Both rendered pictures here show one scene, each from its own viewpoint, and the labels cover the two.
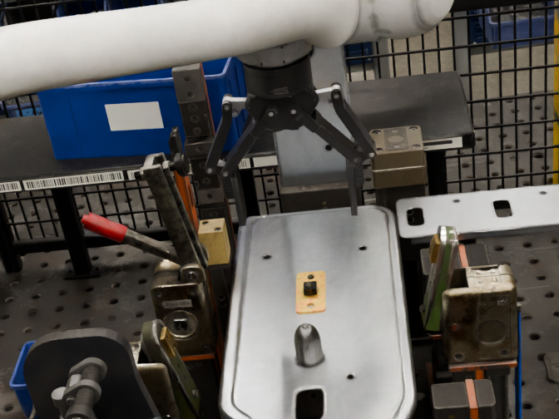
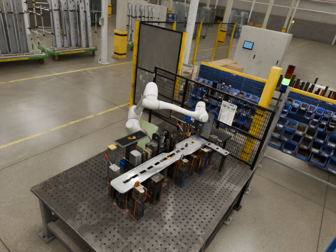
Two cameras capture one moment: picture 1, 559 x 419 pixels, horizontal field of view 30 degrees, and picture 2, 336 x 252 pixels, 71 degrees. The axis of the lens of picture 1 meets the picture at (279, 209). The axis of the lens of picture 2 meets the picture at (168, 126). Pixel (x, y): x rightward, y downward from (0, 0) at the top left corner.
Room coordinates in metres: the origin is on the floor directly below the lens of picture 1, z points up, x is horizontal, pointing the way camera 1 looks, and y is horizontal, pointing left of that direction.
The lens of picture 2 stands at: (-1.25, -0.97, 2.52)
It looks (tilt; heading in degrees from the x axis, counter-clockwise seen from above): 28 degrees down; 30
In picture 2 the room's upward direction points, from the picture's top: 9 degrees clockwise
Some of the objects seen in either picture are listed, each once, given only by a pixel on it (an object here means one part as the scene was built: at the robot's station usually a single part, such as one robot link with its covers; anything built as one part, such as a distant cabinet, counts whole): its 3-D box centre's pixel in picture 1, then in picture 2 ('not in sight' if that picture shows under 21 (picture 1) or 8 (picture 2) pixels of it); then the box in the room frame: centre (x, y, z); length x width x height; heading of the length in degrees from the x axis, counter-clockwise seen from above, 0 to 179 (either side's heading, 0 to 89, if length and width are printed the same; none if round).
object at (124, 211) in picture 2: not in sight; (121, 196); (-0.02, 0.10, 0.84); 0.18 x 0.06 x 0.29; 83
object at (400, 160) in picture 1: (404, 239); (210, 148); (1.33, -0.18, 0.88); 0.08 x 0.08 x 0.36; 83
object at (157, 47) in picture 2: not in sight; (155, 75); (2.84, 1.88, 1.00); 1.34 x 0.14 x 2.00; 88
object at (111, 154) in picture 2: not in sight; (111, 165); (0.16, 0.42, 0.92); 0.08 x 0.08 x 0.44; 83
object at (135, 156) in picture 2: not in sight; (134, 168); (0.30, 0.23, 0.90); 0.13 x 0.10 x 0.41; 83
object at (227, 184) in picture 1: (220, 178); not in sight; (1.08, 0.06, 1.18); 0.03 x 0.01 x 0.05; 83
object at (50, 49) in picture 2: not in sight; (68, 31); (4.56, 7.23, 0.88); 1.91 x 1.01 x 1.76; 0
